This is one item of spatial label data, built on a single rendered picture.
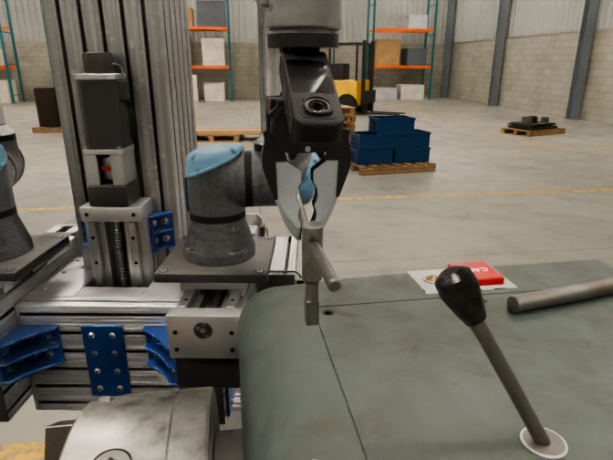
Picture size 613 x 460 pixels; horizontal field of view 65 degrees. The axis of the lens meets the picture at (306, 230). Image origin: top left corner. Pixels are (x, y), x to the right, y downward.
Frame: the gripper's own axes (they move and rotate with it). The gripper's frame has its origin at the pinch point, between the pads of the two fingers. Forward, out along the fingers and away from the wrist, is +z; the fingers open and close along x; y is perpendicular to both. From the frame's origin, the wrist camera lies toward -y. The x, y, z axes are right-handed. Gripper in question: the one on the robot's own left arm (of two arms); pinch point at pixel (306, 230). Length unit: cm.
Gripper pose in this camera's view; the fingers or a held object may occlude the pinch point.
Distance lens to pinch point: 53.2
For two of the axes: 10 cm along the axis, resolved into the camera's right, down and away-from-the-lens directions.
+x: -9.9, 0.6, -1.6
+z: 0.0, 9.4, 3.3
